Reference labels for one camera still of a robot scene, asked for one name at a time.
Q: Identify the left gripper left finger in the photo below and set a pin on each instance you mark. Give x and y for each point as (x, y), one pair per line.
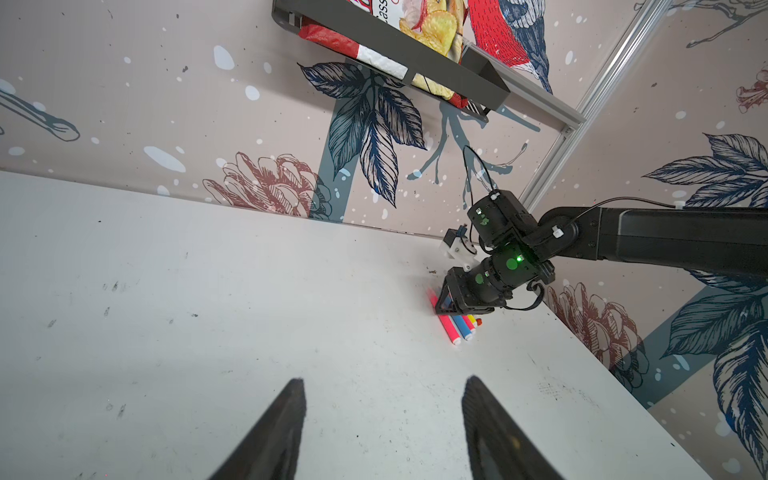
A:
(271, 448)

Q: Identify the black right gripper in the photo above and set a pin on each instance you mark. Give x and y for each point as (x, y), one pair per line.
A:
(455, 297)

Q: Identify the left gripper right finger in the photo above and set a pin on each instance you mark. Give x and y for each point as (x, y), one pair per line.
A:
(497, 447)

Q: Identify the pink highlighter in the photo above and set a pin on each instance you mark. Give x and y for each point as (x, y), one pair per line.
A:
(471, 327)
(445, 321)

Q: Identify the blue highlighter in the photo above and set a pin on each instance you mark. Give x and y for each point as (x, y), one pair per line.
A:
(461, 328)

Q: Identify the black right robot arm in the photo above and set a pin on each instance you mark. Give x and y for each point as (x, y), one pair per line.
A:
(730, 243)

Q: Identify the red cassava chips bag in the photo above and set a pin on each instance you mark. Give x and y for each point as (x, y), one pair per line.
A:
(437, 24)

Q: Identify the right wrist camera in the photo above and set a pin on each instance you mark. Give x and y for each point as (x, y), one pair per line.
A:
(457, 247)

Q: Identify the black wall basket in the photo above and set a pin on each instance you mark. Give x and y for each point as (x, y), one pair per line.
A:
(473, 79)

